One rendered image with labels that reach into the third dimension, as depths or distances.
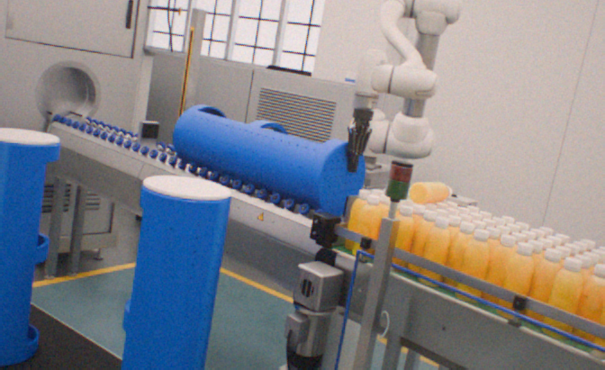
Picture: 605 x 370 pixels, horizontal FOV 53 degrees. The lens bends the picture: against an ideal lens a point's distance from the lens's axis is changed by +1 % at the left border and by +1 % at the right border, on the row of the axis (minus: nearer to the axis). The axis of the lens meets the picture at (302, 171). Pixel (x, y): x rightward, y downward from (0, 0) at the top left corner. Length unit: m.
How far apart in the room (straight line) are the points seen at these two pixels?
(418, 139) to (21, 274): 1.72
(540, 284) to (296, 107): 2.70
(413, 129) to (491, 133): 2.18
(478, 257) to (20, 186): 1.63
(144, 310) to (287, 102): 2.50
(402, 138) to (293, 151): 0.68
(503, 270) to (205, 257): 0.88
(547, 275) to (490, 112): 3.23
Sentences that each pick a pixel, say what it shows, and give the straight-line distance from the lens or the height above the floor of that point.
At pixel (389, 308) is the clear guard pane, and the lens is 1.83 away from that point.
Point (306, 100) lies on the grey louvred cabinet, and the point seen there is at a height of 1.29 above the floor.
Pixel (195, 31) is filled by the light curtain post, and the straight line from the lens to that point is 3.41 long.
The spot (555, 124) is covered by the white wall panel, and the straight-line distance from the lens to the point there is 4.75.
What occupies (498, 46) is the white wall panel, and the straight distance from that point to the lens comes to 4.91.
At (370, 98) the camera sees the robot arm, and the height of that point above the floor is 1.40.
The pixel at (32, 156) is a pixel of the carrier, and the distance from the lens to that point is 2.43.
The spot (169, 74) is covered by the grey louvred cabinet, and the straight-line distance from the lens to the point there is 4.99.
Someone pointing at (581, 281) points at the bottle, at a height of 1.06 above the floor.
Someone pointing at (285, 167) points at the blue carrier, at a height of 1.10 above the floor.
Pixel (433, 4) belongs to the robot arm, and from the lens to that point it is 2.60.
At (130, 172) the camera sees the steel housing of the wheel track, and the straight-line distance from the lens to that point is 3.02.
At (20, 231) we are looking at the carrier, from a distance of 2.49.
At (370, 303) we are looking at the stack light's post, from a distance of 1.74.
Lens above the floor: 1.44
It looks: 9 degrees down
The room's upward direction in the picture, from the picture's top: 10 degrees clockwise
